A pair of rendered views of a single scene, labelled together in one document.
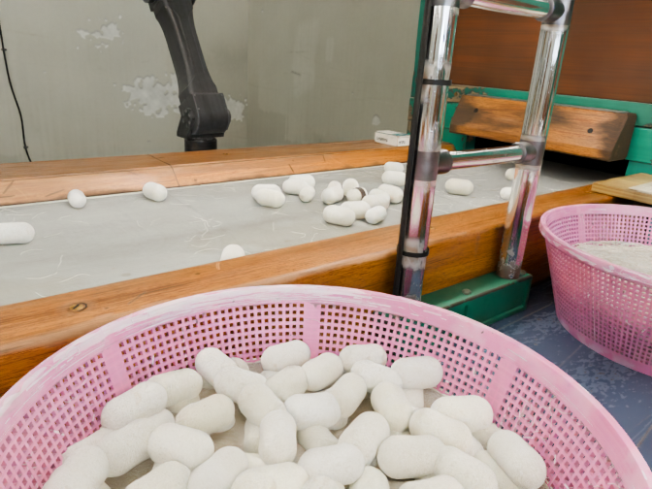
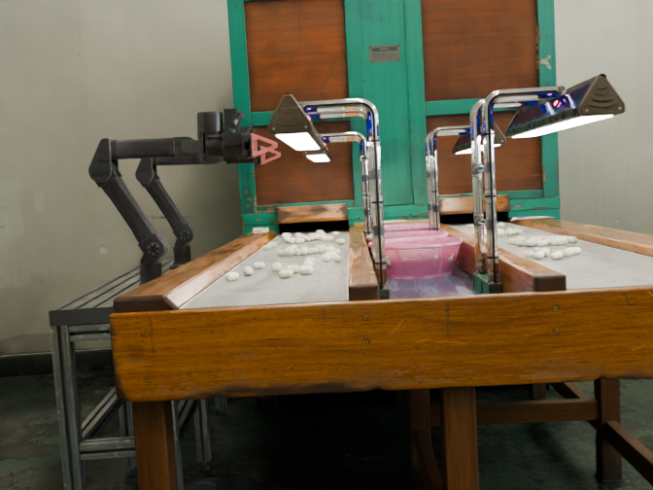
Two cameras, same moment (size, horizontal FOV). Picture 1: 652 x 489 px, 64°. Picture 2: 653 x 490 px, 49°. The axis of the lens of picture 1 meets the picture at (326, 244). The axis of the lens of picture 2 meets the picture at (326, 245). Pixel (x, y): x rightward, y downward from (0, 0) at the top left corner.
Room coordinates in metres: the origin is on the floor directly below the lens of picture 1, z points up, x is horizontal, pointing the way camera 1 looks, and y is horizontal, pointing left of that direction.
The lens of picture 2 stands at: (-1.14, 1.89, 0.94)
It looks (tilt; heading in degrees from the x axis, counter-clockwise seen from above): 5 degrees down; 312
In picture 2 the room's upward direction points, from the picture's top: 3 degrees counter-clockwise
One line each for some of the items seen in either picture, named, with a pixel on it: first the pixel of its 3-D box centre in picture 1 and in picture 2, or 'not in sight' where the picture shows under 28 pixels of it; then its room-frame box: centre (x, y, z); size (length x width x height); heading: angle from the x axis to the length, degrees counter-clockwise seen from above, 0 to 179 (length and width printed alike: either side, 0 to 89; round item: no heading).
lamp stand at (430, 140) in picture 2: not in sight; (455, 190); (0.20, -0.33, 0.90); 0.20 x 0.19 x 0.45; 129
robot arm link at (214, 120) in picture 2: not in sight; (202, 132); (0.49, 0.56, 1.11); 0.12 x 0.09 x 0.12; 44
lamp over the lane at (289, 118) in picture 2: not in sight; (300, 126); (-0.05, 0.72, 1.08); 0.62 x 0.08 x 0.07; 129
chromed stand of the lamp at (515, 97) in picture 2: not in sight; (520, 193); (-0.42, 0.42, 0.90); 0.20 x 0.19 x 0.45; 129
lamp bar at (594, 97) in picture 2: not in sight; (553, 111); (-0.48, 0.36, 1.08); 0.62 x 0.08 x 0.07; 129
